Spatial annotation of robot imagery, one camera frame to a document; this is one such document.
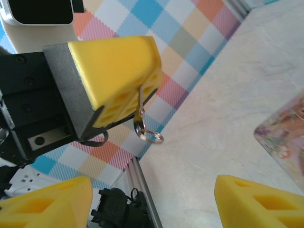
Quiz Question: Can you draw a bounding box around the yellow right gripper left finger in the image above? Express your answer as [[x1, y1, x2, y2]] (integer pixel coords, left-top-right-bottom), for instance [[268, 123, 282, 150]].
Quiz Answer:
[[0, 176, 93, 228]]

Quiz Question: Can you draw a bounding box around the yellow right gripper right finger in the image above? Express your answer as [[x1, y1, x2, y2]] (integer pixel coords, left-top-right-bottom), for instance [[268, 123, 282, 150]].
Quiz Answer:
[[215, 175, 304, 228]]

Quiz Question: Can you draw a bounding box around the silver key ring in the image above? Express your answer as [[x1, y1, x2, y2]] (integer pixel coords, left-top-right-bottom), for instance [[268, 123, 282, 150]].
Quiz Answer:
[[142, 129, 164, 144]]

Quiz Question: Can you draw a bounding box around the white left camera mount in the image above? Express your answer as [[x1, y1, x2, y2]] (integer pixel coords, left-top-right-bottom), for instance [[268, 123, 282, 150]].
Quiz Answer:
[[0, 19, 78, 54]]

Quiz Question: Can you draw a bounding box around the thin black left gripper cable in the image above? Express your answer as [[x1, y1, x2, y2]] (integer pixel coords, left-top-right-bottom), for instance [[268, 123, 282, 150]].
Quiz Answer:
[[79, 132, 109, 147]]

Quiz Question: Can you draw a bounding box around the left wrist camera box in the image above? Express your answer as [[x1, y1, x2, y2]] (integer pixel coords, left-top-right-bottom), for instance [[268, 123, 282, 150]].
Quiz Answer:
[[0, 0, 75, 26]]

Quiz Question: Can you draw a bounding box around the wide aluminium base rail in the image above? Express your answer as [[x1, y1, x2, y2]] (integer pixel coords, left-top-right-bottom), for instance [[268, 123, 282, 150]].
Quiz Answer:
[[111, 155, 164, 228]]

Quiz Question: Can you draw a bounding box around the aluminium frame post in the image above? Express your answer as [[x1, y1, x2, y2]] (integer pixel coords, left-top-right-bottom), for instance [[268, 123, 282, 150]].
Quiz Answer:
[[225, 0, 253, 19]]

